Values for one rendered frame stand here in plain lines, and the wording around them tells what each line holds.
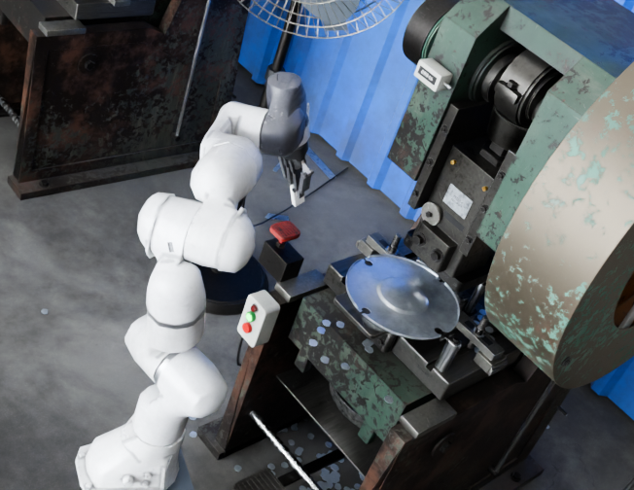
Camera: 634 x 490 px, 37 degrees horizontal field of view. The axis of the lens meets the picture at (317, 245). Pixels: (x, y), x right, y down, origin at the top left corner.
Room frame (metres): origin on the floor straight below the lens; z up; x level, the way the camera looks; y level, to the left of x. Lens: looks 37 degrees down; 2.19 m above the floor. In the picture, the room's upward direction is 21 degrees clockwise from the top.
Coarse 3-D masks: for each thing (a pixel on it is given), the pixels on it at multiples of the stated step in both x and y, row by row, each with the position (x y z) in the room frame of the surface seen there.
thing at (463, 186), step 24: (456, 144) 1.91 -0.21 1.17; (480, 144) 1.95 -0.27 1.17; (456, 168) 1.87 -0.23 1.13; (480, 168) 1.84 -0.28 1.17; (432, 192) 1.89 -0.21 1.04; (456, 192) 1.86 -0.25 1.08; (480, 192) 1.82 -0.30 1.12; (432, 216) 1.86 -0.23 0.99; (456, 216) 1.84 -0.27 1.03; (432, 240) 1.83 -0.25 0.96; (456, 240) 1.83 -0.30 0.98; (432, 264) 1.81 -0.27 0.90; (456, 264) 1.81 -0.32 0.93; (480, 264) 1.89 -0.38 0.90
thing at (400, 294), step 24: (360, 264) 1.87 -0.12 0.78; (384, 264) 1.91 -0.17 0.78; (408, 264) 1.95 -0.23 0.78; (360, 288) 1.79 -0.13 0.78; (384, 288) 1.81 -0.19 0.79; (408, 288) 1.85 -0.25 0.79; (432, 288) 1.89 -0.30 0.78; (384, 312) 1.73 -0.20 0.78; (408, 312) 1.76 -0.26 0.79; (432, 312) 1.80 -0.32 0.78; (456, 312) 1.83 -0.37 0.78; (408, 336) 1.68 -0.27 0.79; (432, 336) 1.71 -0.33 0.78
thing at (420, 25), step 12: (432, 0) 2.05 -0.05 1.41; (444, 0) 2.05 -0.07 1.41; (456, 0) 2.06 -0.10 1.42; (420, 12) 2.03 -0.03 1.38; (432, 12) 2.03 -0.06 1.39; (444, 12) 2.02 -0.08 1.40; (408, 24) 2.03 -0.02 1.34; (420, 24) 2.01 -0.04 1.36; (432, 24) 2.00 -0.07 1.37; (408, 36) 2.02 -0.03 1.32; (420, 36) 2.00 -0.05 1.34; (408, 48) 2.02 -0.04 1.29; (420, 48) 2.00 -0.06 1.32
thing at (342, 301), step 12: (336, 300) 1.71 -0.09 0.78; (348, 300) 1.73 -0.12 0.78; (348, 312) 1.69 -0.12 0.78; (360, 312) 1.70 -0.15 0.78; (360, 324) 1.66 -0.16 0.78; (372, 324) 1.68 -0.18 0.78; (372, 336) 1.64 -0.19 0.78; (384, 336) 1.76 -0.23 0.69; (396, 336) 1.76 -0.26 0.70; (384, 348) 1.75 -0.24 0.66
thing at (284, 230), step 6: (282, 222) 1.96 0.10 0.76; (288, 222) 1.97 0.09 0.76; (270, 228) 1.92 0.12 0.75; (276, 228) 1.92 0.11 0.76; (282, 228) 1.93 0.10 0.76; (288, 228) 1.94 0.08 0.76; (294, 228) 1.95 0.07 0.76; (276, 234) 1.90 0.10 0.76; (282, 234) 1.90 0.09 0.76; (288, 234) 1.91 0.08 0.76; (294, 234) 1.92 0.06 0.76; (282, 240) 1.90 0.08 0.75; (288, 240) 1.91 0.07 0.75
